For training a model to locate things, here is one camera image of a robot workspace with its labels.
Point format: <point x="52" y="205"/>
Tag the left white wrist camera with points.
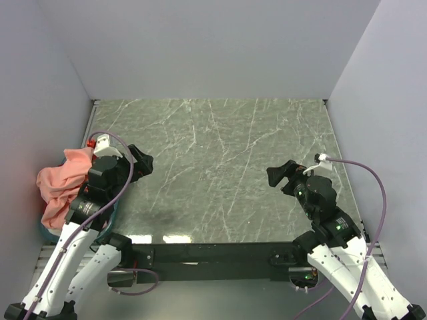
<point x="102" y="147"/>

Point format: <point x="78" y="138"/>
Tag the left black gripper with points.
<point x="143" y="166"/>

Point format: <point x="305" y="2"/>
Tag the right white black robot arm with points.
<point x="337" y="248"/>

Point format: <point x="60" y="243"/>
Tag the aluminium frame rail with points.
<point x="47" y="251"/>

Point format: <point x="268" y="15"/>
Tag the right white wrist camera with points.
<point x="322" y="165"/>

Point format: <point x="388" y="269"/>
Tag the black base crossbar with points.
<point x="275" y="261"/>

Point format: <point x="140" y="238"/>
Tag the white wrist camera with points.
<point x="322" y="165"/>
<point x="102" y="147"/>

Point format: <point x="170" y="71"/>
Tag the salmon pink t shirt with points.
<point x="60" y="185"/>

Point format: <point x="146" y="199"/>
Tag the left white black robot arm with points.
<point x="64" y="284"/>

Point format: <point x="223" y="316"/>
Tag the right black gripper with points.
<point x="275" y="173"/>

